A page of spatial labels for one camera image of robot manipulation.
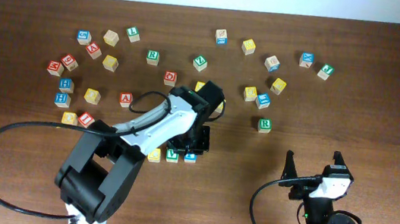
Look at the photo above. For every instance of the green L block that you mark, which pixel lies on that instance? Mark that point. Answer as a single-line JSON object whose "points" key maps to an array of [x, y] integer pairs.
{"points": [[133, 34]]}

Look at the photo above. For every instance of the red O block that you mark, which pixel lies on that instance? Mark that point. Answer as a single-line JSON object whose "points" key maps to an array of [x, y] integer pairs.
{"points": [[170, 78]]}

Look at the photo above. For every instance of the blue H block lower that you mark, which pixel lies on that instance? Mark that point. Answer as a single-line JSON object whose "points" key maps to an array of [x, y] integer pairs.
{"points": [[62, 100]]}

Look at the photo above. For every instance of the yellow block centre right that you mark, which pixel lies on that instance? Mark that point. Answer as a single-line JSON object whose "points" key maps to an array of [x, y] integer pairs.
{"points": [[220, 107]]}

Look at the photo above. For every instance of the green V block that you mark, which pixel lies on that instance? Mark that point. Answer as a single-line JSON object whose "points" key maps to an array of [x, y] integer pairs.
{"points": [[171, 156]]}

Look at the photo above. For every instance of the yellow block near A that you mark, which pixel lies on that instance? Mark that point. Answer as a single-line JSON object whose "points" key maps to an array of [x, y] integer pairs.
{"points": [[110, 63]]}

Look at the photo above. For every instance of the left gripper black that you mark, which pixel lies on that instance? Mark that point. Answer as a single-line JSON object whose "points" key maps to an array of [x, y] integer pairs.
{"points": [[192, 142]]}

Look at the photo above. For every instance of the green J block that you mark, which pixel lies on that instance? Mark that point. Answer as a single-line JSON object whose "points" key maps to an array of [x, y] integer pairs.
{"points": [[325, 72]]}

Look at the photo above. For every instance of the yellow block bottom left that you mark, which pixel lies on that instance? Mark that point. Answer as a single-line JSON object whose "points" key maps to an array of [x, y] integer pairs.
{"points": [[69, 118]]}

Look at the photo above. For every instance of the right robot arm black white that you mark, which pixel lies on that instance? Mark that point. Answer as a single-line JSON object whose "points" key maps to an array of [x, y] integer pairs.
{"points": [[320, 210]]}

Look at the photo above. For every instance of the yellow C block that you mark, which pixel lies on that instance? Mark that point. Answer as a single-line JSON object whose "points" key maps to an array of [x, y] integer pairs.
{"points": [[155, 155]]}

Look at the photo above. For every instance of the red A block upper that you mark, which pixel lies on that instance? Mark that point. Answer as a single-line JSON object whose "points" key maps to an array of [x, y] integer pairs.
{"points": [[93, 50]]}

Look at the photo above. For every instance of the red M block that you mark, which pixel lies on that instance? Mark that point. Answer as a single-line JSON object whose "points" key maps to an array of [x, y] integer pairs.
{"points": [[55, 68]]}

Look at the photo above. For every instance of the green Z block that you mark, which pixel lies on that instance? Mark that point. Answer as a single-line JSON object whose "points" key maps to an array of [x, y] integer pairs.
{"points": [[200, 63]]}

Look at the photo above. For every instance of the blue block right centre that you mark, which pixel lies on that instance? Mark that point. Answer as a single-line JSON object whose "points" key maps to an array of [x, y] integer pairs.
{"points": [[263, 100]]}

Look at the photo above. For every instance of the green r block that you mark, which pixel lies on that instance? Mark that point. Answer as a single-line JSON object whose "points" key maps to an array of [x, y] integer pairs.
{"points": [[264, 125], [152, 57]]}

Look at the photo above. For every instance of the green R block upper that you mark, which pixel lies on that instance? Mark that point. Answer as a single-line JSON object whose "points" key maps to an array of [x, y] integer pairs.
{"points": [[152, 57]]}

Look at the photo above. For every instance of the red I block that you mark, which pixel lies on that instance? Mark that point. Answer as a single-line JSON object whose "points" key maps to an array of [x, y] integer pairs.
{"points": [[85, 119]]}

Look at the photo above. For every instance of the blue X block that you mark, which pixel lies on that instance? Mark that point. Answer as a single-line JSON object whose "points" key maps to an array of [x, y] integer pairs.
{"points": [[306, 59]]}

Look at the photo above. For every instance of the red 6 block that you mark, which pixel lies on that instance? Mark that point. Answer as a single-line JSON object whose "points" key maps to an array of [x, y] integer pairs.
{"points": [[69, 62]]}

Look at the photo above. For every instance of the wood block blue side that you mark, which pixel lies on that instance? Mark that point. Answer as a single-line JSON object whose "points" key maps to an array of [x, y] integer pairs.
{"points": [[221, 37]]}

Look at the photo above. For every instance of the yellow block top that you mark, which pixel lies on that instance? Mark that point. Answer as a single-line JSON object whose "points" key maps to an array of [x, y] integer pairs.
{"points": [[248, 46]]}

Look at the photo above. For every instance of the yellow block beside blue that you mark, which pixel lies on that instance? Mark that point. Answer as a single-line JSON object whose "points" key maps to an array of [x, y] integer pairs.
{"points": [[250, 94]]}

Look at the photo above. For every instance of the blue block top left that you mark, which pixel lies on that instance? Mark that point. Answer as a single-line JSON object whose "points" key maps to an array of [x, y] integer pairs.
{"points": [[84, 37]]}

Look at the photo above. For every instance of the blue h block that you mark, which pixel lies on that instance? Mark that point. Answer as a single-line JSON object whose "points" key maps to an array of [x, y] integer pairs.
{"points": [[62, 100], [66, 85]]}

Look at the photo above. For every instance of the red a block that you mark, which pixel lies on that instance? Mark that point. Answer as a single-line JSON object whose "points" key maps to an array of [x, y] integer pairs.
{"points": [[93, 50], [125, 99]]}

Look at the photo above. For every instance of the red A block lower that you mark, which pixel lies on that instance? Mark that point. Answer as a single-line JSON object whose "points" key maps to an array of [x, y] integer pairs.
{"points": [[125, 99]]}

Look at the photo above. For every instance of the wood block orange picture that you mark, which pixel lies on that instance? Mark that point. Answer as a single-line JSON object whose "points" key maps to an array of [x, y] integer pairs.
{"points": [[272, 63]]}

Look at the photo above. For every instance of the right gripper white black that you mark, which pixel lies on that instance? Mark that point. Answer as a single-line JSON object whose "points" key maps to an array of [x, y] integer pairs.
{"points": [[305, 190]]}

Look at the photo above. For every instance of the blue P block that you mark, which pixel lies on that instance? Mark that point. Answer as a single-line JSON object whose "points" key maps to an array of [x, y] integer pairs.
{"points": [[190, 157]]}

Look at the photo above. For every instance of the plain wood yellow block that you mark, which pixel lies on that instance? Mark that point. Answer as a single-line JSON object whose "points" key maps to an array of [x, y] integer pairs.
{"points": [[111, 38]]}

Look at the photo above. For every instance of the blue H block upper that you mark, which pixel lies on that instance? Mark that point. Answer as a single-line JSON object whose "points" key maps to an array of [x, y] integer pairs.
{"points": [[66, 85]]}

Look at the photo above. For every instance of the green R block lower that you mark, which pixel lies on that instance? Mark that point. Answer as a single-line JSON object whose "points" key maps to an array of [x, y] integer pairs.
{"points": [[264, 125]]}

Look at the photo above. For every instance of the yellow block left middle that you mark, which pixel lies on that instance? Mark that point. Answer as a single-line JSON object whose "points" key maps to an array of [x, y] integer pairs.
{"points": [[92, 96]]}

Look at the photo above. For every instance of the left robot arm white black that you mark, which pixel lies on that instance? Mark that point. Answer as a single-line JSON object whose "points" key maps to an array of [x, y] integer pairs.
{"points": [[99, 172]]}

